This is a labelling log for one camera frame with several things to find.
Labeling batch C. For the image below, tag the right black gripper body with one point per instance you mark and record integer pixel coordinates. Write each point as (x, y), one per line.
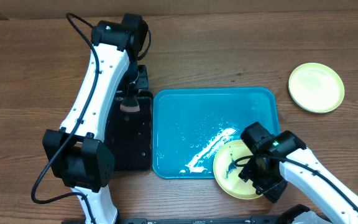
(268, 180)

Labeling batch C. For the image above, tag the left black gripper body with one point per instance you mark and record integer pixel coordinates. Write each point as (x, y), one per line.
(138, 80)

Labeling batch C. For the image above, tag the pink green sponge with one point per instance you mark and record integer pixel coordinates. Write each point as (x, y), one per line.
(130, 104)

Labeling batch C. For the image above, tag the yellow plate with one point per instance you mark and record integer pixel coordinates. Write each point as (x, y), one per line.
(227, 174)
(316, 88)

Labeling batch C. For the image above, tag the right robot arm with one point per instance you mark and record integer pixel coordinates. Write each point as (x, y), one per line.
(301, 168)

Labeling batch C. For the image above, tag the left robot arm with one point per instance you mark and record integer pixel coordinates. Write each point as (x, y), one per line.
(76, 152)

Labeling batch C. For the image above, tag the black water tray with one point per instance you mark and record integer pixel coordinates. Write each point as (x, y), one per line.
(128, 135)

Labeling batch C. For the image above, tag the teal plastic tray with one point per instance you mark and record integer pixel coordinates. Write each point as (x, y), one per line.
(190, 125)

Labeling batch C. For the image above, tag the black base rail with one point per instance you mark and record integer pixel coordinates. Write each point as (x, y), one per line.
(257, 219)

